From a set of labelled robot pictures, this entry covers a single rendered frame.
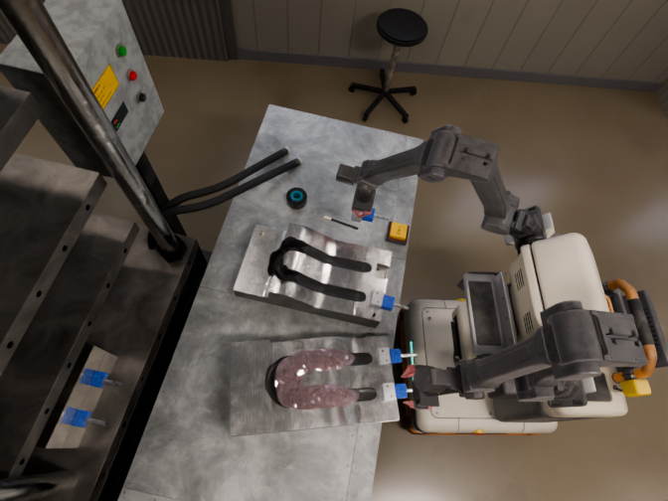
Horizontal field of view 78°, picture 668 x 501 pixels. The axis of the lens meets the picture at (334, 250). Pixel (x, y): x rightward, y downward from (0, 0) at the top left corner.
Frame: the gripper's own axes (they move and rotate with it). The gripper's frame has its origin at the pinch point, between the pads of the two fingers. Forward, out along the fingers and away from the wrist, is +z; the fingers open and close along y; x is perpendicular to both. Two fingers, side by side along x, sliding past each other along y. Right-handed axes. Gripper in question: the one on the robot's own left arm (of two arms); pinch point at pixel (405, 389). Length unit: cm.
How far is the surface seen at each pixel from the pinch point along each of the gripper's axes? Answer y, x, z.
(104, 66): -74, -90, 1
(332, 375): -5.4, -13.0, 17.8
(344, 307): -27.1, -8.9, 16.5
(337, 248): -49, -10, 18
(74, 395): 1, -79, 45
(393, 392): -0.6, 4.3, 10.6
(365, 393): -0.7, -1.5, 17.1
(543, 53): -242, 161, 2
